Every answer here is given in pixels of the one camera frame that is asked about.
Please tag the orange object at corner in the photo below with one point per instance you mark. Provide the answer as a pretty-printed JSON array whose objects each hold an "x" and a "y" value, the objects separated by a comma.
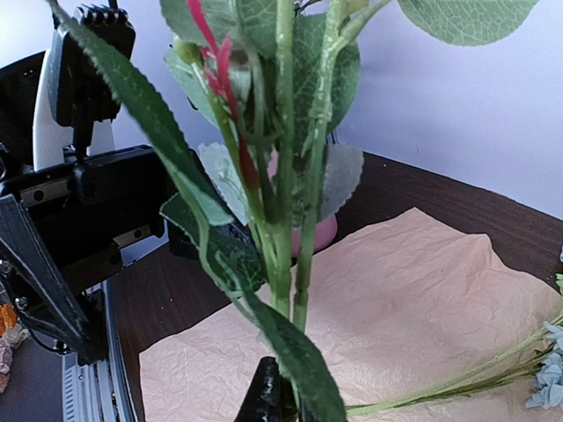
[{"x": 12, "y": 332}]

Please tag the pink tissue paper sheet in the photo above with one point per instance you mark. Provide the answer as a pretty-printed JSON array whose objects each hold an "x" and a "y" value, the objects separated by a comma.
[{"x": 202, "y": 373}]

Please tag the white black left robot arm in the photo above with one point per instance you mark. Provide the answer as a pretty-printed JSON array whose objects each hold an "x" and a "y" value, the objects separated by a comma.
[{"x": 19, "y": 85}]

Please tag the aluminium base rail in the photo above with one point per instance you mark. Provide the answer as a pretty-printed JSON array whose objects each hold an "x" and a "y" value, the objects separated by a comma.
[{"x": 99, "y": 391}]

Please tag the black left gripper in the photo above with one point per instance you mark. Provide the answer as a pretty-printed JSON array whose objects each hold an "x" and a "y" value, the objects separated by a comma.
[{"x": 80, "y": 217}]

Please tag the blue flower stem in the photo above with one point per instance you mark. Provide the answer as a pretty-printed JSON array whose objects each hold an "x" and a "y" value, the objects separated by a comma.
[{"x": 506, "y": 365}]

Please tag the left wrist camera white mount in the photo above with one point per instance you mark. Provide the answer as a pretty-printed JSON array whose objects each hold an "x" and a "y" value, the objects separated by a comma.
[{"x": 74, "y": 108}]

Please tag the pink tall vase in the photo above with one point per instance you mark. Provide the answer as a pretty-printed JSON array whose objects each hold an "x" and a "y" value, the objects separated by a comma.
[{"x": 325, "y": 231}]

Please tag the pink rose leafy stem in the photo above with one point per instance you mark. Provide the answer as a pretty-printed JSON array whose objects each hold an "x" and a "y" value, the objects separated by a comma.
[{"x": 277, "y": 80}]

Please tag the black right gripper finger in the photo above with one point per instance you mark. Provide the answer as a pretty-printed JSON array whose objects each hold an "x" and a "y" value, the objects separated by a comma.
[{"x": 269, "y": 397}]

